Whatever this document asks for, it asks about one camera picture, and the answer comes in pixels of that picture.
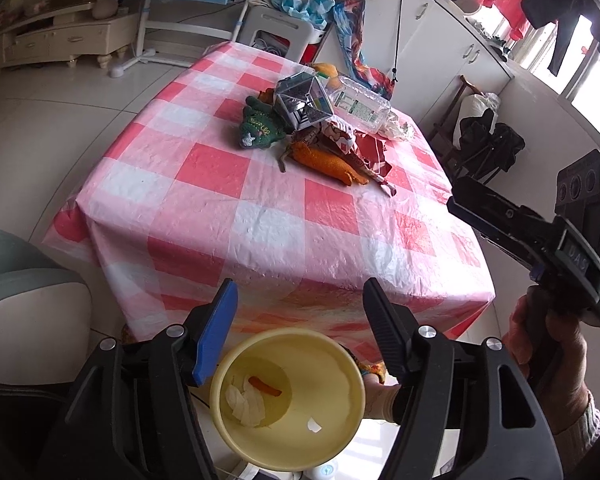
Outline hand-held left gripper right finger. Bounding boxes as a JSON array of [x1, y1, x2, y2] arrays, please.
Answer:
[[362, 277, 566, 480]]

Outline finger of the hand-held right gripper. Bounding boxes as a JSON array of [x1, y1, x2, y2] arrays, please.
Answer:
[[446, 175, 566, 281]]

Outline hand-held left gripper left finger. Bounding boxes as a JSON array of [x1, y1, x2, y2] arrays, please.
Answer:
[[50, 279, 239, 480]]

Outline yellow plastic bin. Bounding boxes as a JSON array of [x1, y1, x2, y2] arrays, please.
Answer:
[[209, 329, 366, 472]]

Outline striped long wrapper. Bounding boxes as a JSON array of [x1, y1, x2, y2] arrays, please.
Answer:
[[347, 152, 398, 198]]

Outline red foil wrapper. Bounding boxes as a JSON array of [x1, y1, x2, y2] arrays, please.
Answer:
[[352, 132, 395, 176]]

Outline printed snack packet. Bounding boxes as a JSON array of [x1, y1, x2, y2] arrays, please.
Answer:
[[300, 115, 356, 153]]

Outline green plush toy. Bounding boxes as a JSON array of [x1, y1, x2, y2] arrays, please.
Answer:
[[238, 95, 286, 150]]

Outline silver carton box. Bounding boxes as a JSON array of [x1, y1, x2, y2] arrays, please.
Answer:
[[272, 72, 338, 133]]

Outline person's right forearm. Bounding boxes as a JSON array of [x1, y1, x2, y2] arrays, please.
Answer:
[[550, 389, 600, 436]]

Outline person's right hand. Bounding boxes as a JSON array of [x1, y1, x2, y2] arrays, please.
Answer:
[[502, 292, 589, 433]]

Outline orange peel strip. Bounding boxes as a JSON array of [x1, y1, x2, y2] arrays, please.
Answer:
[[248, 376, 283, 397]]

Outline black jacket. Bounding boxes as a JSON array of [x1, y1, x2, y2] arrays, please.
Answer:
[[457, 109, 526, 181]]

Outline white tissue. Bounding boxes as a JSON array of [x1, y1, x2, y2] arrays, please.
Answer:
[[225, 384, 267, 428]]

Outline wooden chair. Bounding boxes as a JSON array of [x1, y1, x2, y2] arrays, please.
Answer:
[[427, 75, 526, 186]]

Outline white bag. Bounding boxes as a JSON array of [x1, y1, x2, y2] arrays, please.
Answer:
[[462, 92, 501, 123]]

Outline pink white checkered tablecloth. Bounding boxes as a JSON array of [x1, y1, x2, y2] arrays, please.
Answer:
[[42, 40, 496, 361]]

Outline white crumpled plastic wrap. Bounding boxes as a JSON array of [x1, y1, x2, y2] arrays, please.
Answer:
[[380, 112, 416, 142]]

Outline clear plastic bottle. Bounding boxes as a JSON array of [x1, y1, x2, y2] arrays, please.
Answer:
[[325, 76, 393, 136]]

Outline long orange plush toy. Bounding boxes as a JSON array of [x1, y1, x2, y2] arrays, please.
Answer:
[[279, 140, 370, 186]]

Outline white cupboard unit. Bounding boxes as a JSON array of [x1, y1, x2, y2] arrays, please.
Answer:
[[330, 0, 516, 151]]

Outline black hanging garment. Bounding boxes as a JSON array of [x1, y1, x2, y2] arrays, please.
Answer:
[[517, 0, 600, 76]]

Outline yellow plush toy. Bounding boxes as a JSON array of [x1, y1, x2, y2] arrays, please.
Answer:
[[310, 62, 341, 86]]

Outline person's left leg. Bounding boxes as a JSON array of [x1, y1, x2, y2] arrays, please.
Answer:
[[0, 379, 88, 480]]

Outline colourful printed bag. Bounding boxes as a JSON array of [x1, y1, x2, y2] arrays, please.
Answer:
[[332, 0, 396, 101]]

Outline blue plastic bag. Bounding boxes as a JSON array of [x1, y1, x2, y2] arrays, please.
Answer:
[[270, 0, 337, 28]]

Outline white plastic stool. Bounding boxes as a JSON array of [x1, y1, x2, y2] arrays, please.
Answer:
[[236, 6, 326, 63]]

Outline cream low cabinet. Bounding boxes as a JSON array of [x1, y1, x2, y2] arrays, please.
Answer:
[[0, 2, 141, 71]]

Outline cream kettlebell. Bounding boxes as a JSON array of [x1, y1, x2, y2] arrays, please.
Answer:
[[91, 0, 121, 20]]

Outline black lanyard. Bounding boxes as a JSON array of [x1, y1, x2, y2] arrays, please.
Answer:
[[362, 0, 406, 86]]

